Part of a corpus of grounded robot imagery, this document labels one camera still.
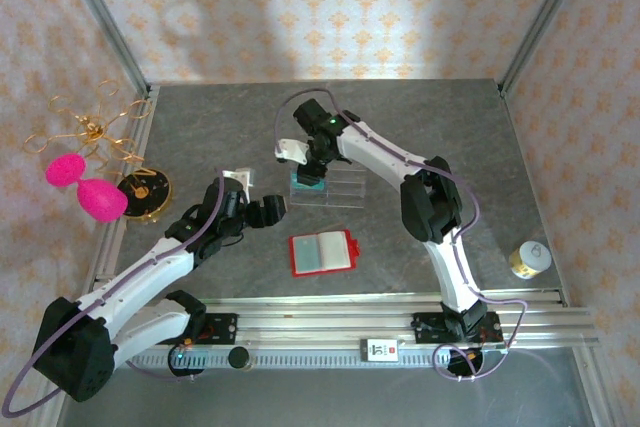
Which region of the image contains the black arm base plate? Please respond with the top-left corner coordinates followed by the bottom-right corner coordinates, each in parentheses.
top-left (202, 312), bottom-right (240, 347)
top-left (410, 311), bottom-right (504, 347)

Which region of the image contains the aluminium side rail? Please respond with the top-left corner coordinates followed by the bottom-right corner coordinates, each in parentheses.
top-left (74, 84), bottom-right (161, 308)

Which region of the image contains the clear acrylic card stand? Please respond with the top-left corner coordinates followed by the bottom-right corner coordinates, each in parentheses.
top-left (288, 152), bottom-right (367, 211)

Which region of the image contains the dark teal credit card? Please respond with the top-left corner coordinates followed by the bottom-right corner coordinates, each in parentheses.
top-left (291, 171), bottom-right (330, 194)

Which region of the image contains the yellow white tin can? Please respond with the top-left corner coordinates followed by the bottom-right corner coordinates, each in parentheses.
top-left (508, 240), bottom-right (553, 279)

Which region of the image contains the grey slotted cable duct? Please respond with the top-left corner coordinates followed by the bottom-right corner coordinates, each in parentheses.
top-left (119, 345), bottom-right (509, 372)

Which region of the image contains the aluminium frame post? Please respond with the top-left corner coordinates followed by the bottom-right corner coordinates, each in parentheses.
top-left (52, 0), bottom-right (154, 98)
top-left (498, 0), bottom-right (596, 98)

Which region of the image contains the white red label tag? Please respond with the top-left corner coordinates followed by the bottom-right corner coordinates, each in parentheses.
top-left (360, 338), bottom-right (400, 363)

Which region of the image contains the black round knob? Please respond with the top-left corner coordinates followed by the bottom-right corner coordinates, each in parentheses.
top-left (228, 345), bottom-right (253, 371)

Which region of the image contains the gold wire tree black base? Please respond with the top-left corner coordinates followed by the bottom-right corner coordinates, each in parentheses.
top-left (22, 79), bottom-right (174, 224)

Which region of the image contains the white credit card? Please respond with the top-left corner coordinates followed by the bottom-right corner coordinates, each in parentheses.
top-left (319, 232), bottom-right (350, 269)

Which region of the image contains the light turquoise credit card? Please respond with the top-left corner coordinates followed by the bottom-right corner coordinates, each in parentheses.
top-left (292, 236), bottom-right (323, 273)

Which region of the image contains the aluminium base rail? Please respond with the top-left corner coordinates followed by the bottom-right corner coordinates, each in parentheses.
top-left (62, 289), bottom-right (601, 351)

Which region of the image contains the red card holder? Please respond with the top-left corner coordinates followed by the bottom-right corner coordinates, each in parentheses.
top-left (288, 228), bottom-right (362, 278)

